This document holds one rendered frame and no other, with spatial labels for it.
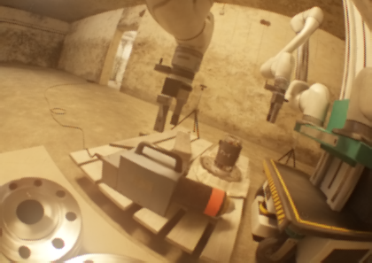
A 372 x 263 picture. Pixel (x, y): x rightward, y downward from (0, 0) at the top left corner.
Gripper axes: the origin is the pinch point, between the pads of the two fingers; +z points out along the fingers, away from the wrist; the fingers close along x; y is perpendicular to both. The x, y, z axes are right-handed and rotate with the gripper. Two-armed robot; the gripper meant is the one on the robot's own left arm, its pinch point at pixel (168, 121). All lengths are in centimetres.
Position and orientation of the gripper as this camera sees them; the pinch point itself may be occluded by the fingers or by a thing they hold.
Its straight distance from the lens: 49.3
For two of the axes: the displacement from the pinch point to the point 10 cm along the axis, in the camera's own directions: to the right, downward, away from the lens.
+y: 9.2, 3.3, -2.0
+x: 2.5, -1.3, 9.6
